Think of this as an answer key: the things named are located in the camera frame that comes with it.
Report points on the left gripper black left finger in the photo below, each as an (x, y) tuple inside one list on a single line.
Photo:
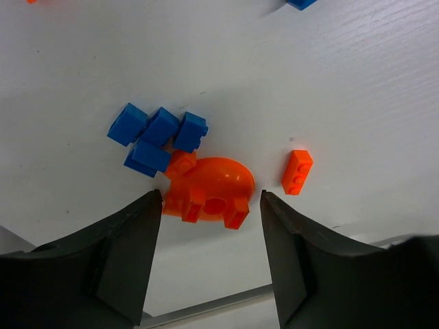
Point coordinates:
[(96, 277)]

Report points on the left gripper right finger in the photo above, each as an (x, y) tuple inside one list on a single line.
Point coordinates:
[(322, 279)]

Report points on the small orange lego piece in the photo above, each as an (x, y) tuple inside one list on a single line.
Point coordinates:
[(296, 171)]

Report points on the orange round lego piece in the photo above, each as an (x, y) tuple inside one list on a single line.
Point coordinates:
[(208, 189)]

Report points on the blue lego piece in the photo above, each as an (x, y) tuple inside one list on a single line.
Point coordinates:
[(300, 4)]

